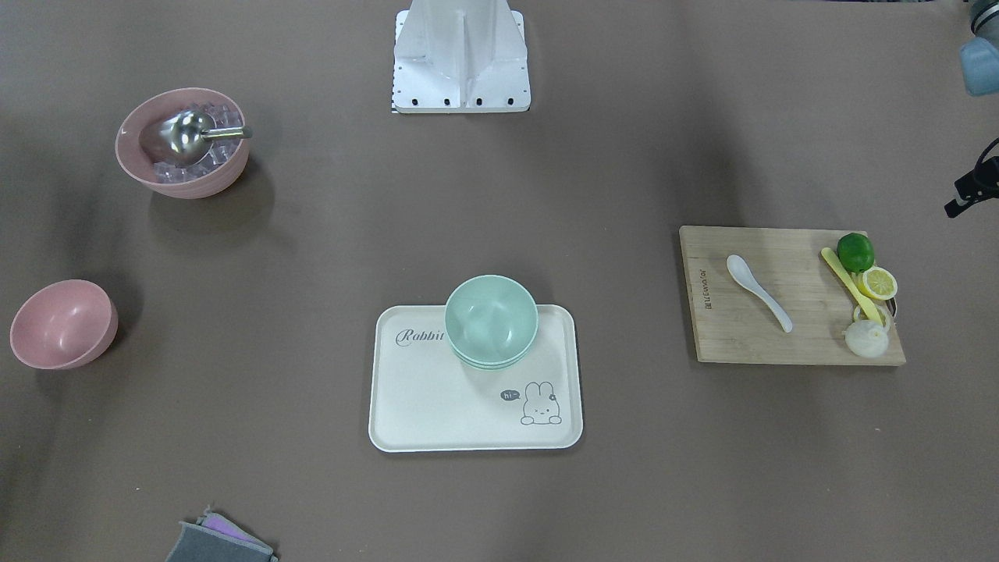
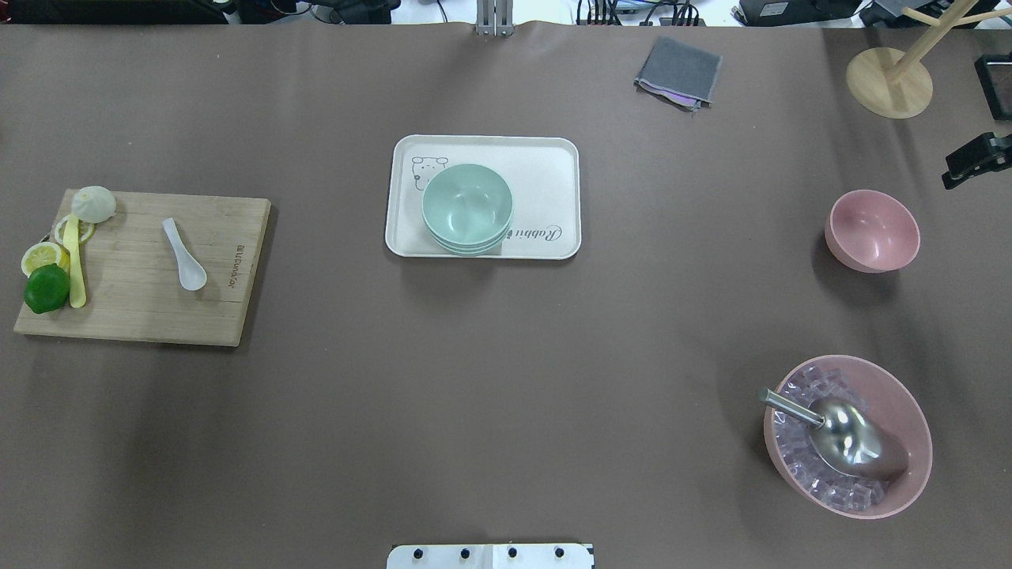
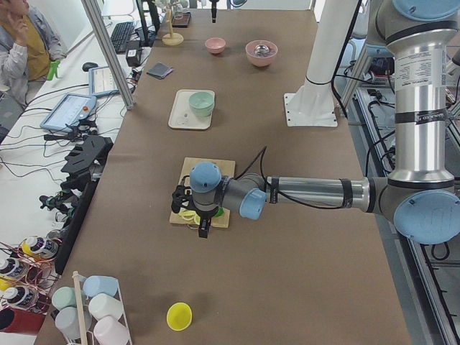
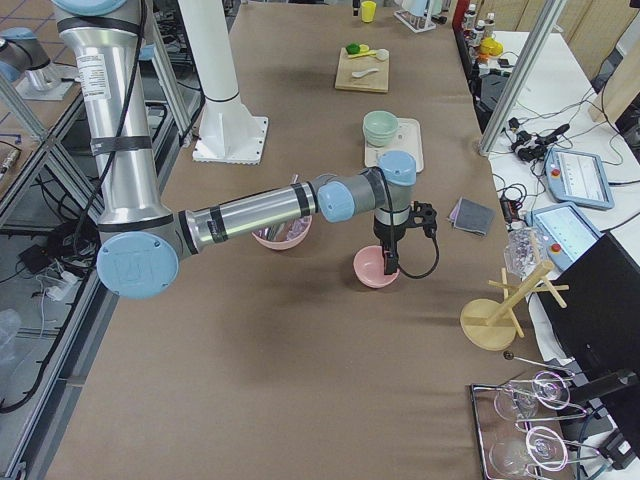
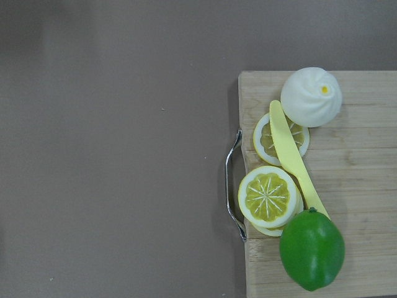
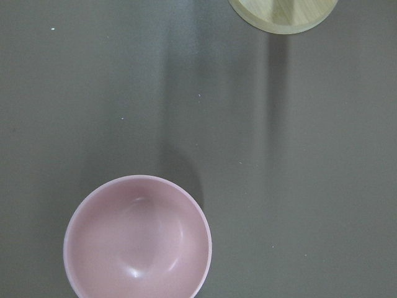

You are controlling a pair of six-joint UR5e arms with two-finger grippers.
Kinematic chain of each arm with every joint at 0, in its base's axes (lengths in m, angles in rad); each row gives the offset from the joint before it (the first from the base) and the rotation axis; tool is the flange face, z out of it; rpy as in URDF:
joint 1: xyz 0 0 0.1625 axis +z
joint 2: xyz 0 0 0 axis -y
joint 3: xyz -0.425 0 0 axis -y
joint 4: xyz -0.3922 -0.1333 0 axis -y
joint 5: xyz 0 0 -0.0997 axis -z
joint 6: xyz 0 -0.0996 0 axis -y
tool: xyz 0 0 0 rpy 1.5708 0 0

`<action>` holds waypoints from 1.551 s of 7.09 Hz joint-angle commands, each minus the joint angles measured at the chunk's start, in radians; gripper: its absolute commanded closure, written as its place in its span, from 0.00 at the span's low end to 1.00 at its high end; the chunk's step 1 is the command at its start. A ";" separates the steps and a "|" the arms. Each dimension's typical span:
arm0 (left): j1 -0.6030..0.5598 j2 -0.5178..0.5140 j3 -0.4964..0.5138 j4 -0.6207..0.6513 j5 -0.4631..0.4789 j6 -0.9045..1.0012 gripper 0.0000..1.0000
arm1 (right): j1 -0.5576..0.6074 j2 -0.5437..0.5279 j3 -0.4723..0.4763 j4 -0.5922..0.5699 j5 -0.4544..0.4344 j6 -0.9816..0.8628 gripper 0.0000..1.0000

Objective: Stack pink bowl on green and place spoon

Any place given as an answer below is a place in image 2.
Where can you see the yellow plastic knife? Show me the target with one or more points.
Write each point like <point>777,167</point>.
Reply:
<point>71,241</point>

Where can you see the large pink ice bowl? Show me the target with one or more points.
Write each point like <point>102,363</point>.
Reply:
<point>881,397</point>

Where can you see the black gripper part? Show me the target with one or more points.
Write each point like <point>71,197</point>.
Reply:
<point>986,153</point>

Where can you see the grey folded cloth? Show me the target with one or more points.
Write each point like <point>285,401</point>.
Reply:
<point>682,74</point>

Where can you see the white ceramic spoon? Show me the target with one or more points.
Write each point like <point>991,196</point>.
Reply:
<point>192,275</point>

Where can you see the small pink bowl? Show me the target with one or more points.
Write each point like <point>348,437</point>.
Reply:
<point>871,232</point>

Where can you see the white steamed bun toy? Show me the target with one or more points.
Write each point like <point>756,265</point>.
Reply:
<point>93,204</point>

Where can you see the white rectangular tray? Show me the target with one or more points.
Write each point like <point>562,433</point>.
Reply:
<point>543,174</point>

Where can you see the lemon half toy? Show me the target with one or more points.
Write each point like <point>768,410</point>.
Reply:
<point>44,253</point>

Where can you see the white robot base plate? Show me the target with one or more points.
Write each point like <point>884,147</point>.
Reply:
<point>504,555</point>

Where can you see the metal ice scoop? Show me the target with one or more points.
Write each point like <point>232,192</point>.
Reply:
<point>844,438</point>

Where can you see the wooden mug tree stand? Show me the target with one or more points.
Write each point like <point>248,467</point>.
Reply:
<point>893,83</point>

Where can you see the bamboo cutting board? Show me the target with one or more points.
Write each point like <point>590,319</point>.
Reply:
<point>131,278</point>

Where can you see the green lime toy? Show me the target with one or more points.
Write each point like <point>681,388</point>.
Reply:
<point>47,289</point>

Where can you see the lemon slice under knife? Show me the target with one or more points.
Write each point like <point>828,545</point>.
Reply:
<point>85,231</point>

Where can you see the green stacked bowls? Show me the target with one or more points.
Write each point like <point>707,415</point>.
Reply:
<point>468,209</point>

